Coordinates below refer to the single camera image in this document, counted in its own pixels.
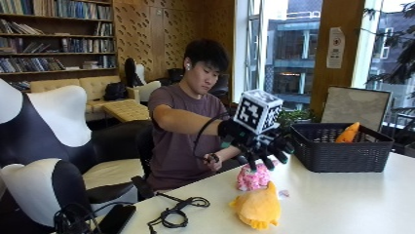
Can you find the pink soft toy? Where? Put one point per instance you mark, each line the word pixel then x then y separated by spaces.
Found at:
pixel 252 178

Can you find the green potted plant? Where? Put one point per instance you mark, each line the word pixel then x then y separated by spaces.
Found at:
pixel 295 117

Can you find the yellow-orange soft toy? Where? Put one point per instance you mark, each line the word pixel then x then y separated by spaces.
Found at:
pixel 258 208

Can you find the white cube with black markers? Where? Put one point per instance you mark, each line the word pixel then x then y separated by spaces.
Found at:
pixel 255 110

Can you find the black plastic basket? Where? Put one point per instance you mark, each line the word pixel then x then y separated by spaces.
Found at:
pixel 340 156

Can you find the orange soft toy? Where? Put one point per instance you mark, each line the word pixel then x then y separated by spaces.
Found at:
pixel 347 134

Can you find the the person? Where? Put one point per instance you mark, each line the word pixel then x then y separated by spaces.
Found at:
pixel 181 143

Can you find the framed grey board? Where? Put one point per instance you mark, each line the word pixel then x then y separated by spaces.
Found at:
pixel 356 107

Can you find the black office chair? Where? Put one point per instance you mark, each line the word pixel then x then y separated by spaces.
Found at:
pixel 145 152

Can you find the white earbud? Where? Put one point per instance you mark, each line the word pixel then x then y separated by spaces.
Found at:
pixel 187 66

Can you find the yellow tufted ottoman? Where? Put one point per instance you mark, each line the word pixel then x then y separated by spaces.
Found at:
pixel 126 111

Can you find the white paper notice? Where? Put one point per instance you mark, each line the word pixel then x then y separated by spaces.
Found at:
pixel 335 48

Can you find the black and white lounge chair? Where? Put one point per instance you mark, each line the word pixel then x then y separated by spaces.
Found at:
pixel 138 79

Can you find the black smartphone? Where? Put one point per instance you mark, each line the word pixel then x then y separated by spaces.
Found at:
pixel 115 219

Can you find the black backpack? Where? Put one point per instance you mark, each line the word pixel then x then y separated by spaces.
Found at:
pixel 114 91

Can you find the beige tufted sofa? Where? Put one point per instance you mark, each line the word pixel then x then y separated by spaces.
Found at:
pixel 93 89

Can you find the large black and white chair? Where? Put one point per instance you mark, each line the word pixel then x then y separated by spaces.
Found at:
pixel 46 123

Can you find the small black and white chair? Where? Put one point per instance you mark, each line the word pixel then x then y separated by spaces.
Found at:
pixel 38 191

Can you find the wooden bookshelf with books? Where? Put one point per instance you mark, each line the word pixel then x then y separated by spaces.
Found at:
pixel 56 39

